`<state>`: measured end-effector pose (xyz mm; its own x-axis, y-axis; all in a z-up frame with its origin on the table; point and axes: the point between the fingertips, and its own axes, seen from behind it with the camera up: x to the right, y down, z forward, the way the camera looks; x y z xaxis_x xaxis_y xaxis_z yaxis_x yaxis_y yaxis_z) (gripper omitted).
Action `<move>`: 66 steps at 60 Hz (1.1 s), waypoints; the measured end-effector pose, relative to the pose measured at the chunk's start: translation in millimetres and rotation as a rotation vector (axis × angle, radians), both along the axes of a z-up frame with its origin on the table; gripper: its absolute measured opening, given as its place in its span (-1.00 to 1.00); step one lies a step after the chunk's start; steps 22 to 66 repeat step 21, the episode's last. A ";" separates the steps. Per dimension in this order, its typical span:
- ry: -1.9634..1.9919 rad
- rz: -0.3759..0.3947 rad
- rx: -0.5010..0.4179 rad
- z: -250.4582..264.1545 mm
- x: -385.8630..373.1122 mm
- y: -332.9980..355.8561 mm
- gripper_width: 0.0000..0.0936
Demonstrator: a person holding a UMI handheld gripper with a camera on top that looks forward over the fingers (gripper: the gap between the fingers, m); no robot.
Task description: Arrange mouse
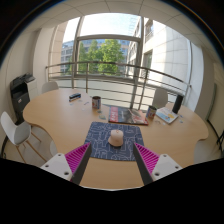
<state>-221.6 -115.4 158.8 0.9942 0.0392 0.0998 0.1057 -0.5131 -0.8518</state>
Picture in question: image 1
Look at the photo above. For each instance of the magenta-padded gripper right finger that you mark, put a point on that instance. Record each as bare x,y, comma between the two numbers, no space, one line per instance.
166,165

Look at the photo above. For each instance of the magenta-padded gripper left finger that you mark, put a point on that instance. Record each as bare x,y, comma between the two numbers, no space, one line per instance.
56,165

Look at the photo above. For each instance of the pale pink computer mouse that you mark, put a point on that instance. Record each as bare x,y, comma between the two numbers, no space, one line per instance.
116,138

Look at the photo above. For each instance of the dark blue patterned mouse pad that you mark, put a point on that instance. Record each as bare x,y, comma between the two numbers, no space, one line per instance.
100,136

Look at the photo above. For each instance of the white and blue booklet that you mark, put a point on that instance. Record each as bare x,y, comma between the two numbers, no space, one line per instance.
166,115

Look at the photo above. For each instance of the white chair with wooden legs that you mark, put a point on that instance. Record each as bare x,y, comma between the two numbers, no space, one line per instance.
15,128

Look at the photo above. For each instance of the tall black speaker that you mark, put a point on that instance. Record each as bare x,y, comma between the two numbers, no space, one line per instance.
177,104

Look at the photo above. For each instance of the red and grey magazine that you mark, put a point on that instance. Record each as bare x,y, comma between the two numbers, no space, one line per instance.
128,115

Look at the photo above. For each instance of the small green card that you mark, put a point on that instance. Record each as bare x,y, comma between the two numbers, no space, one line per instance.
102,117

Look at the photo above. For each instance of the white shell chair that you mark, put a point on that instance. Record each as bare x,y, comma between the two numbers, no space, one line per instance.
160,97
50,87

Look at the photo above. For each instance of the small black box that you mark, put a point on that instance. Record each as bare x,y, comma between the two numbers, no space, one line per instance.
75,97

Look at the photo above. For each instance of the printed mug with dark rim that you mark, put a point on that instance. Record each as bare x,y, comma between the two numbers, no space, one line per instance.
96,102

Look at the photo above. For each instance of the black printer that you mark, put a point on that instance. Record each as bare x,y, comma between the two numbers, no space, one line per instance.
20,98

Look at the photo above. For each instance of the metal balcony railing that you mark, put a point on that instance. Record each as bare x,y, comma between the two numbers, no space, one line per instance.
110,63

